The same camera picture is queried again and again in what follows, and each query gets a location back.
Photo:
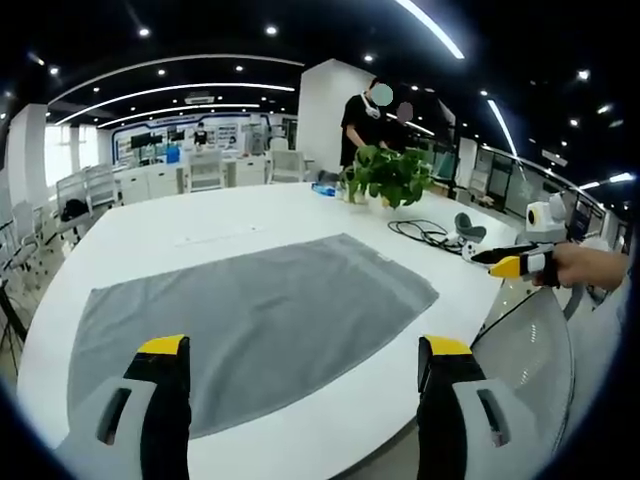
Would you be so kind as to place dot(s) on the white neck device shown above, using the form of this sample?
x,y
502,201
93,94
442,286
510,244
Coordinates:
x,y
371,107

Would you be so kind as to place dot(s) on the black bag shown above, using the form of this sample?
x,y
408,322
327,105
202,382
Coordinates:
x,y
75,210

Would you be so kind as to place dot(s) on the white table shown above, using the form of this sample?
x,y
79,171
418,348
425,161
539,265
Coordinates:
x,y
210,215

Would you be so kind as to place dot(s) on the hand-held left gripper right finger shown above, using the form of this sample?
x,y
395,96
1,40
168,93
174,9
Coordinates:
x,y
465,430

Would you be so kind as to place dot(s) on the blue packet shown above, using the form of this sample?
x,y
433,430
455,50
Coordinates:
x,y
326,188

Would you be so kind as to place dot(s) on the white handheld controller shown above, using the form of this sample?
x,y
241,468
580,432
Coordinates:
x,y
470,250

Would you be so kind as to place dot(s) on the long ceiling light strip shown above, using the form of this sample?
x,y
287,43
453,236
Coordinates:
x,y
435,27

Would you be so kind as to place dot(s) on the person's right hand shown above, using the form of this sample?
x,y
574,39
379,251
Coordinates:
x,y
575,267

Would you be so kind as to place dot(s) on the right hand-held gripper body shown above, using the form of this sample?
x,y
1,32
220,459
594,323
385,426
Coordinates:
x,y
537,216

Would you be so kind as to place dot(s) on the grey mesh office chair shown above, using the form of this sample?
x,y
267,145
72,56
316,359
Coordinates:
x,y
530,360

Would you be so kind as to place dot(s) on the green potted plant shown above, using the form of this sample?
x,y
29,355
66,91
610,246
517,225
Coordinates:
x,y
395,175

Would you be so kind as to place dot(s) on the grey towel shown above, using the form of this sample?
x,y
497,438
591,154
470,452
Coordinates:
x,y
260,325

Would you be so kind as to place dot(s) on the white office chair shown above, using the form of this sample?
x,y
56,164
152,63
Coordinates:
x,y
87,187
287,165
205,170

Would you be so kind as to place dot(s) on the black tripod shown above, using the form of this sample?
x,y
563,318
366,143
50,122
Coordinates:
x,y
10,315

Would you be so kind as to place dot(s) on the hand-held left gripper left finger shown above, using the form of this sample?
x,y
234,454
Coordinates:
x,y
125,430

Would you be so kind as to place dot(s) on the grey curved headset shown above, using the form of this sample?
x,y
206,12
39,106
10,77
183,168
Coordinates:
x,y
470,230

